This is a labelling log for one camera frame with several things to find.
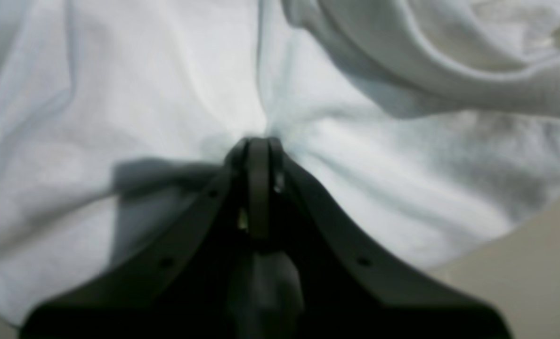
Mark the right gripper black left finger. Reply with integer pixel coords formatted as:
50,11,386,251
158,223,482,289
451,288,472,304
20,138,262,339

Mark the white printed t-shirt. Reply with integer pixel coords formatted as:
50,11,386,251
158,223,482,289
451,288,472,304
0,0,560,325

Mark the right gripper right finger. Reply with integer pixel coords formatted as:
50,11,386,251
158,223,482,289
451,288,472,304
259,138,511,339

